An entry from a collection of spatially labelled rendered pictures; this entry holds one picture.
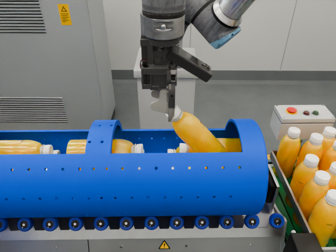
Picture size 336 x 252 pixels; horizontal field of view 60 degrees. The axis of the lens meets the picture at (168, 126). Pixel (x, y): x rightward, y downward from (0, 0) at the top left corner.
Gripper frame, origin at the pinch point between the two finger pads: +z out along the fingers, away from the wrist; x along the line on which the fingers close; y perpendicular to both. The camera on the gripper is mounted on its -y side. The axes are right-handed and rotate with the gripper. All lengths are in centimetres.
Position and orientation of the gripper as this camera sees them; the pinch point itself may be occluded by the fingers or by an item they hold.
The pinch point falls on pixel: (172, 112)
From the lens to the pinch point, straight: 75.7
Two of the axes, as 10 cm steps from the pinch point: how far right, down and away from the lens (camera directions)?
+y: -10.0, 0.1, -0.2
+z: 0.0, 8.1, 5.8
